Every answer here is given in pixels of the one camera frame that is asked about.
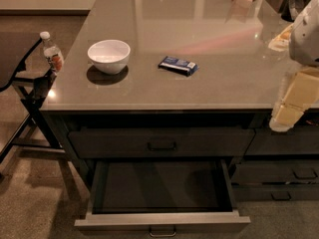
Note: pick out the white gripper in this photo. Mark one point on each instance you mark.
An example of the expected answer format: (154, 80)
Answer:
(306, 39)

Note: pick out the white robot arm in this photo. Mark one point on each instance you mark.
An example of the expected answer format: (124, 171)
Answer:
(303, 45)

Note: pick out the glass bowl of pastries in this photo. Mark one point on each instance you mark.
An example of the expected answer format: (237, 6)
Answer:
(281, 42)

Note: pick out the blue snack packet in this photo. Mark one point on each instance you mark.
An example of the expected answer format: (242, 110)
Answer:
(179, 66)

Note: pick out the white ceramic bowl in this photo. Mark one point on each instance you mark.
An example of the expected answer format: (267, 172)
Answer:
(109, 56)

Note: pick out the clear plastic water bottle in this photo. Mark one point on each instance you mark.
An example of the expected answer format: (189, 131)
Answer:
(52, 52)

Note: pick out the dark cabinet frame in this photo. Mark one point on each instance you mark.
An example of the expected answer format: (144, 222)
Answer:
(64, 122)

